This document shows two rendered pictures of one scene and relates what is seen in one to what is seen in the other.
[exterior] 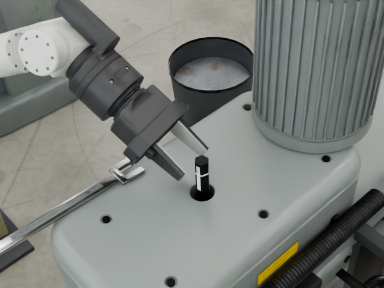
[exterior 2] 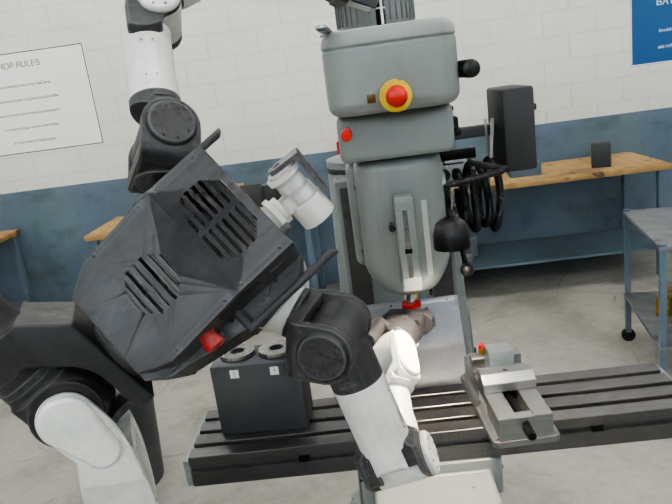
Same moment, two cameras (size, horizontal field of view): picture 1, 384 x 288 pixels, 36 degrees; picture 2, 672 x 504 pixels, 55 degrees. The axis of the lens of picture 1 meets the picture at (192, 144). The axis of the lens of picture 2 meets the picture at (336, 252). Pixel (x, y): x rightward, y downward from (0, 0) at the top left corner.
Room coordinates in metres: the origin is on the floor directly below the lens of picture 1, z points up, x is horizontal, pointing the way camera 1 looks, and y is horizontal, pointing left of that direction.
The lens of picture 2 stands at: (-0.29, 1.17, 1.81)
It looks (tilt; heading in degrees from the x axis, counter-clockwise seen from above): 15 degrees down; 313
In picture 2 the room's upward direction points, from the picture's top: 8 degrees counter-clockwise
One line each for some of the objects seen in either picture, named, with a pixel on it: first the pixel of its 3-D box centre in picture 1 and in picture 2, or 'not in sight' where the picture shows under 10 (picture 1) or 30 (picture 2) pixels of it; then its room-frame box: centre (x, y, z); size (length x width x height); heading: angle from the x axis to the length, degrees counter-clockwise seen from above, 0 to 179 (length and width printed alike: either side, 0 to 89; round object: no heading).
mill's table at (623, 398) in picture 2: not in sight; (432, 422); (0.56, -0.02, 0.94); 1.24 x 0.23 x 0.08; 39
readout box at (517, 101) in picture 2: not in sight; (512, 126); (0.51, -0.46, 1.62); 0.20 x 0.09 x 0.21; 129
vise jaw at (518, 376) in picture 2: not in sight; (506, 377); (0.39, -0.10, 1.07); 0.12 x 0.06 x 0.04; 42
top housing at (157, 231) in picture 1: (211, 219); (385, 69); (0.59, -0.02, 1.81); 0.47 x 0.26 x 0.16; 129
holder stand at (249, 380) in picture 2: not in sight; (262, 385); (0.90, 0.22, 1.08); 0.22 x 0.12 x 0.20; 37
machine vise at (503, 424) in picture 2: not in sight; (504, 386); (0.40, -0.11, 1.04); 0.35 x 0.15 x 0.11; 132
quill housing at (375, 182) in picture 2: not in sight; (402, 219); (0.58, -0.01, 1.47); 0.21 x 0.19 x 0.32; 39
